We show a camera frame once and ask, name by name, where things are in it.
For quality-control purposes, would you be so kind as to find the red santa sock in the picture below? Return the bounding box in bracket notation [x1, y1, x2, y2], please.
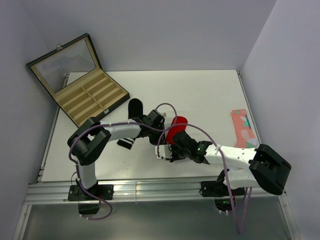
[165, 116, 188, 144]

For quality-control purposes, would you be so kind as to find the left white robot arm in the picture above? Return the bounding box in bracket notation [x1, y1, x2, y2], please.
[67, 109, 165, 200]

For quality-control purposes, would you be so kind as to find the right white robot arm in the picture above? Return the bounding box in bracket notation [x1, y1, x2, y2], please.
[171, 131, 292, 196]

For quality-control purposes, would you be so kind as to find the black striped sock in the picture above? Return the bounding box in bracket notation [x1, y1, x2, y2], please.
[116, 98, 145, 151]

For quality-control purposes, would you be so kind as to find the pink patterned sock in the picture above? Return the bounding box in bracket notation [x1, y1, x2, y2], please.
[231, 109, 259, 149]

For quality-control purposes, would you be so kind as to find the black compartment display box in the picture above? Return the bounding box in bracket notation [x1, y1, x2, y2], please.
[26, 33, 130, 127]

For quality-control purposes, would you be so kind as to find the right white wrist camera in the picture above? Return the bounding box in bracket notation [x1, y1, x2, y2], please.
[155, 144, 172, 161]

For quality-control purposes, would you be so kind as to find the aluminium table frame rail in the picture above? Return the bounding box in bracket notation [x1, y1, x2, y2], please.
[24, 176, 286, 205]

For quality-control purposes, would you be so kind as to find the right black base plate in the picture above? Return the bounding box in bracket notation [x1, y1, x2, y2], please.
[197, 180, 246, 198]

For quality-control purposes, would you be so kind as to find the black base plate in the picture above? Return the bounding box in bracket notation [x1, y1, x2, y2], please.
[197, 180, 246, 198]
[67, 184, 114, 202]

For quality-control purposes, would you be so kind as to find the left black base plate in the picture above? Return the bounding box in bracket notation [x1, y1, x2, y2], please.
[67, 184, 114, 202]

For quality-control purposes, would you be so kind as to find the small black box under rail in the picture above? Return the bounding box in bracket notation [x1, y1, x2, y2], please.
[78, 203, 100, 216]

